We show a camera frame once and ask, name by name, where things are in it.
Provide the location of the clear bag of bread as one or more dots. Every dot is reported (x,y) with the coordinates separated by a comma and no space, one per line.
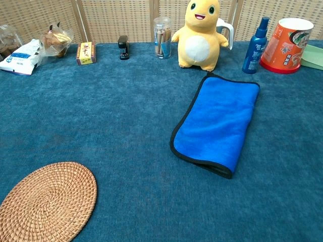
(56,40)

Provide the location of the clear jar of pencils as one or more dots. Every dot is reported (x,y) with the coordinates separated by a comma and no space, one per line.
(162,37)

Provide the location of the blue spray bottle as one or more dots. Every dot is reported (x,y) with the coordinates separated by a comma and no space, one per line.
(255,50)

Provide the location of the red instant noodle cup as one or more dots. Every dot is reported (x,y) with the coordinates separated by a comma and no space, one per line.
(282,48)

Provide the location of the round woven rattan coaster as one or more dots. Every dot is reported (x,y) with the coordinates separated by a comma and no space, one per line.
(48,204)

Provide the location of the white blue snack packet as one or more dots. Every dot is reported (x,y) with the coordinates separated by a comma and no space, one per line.
(20,58)

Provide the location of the black stapler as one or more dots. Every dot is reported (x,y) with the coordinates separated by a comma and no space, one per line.
(123,45)

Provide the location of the grey and blue cloth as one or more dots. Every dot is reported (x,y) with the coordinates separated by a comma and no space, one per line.
(217,121)

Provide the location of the yellow plush toy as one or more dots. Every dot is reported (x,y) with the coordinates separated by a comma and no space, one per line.
(199,32)

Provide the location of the yellow red small box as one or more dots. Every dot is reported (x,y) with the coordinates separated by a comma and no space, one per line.
(85,53)

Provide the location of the woven folding screen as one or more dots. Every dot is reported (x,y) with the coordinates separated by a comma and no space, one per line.
(113,20)

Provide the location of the dark blue table cover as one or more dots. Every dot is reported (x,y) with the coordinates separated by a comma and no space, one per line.
(126,113)

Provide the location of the white plastic pitcher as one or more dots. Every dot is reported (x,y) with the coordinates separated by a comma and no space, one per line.
(220,24)

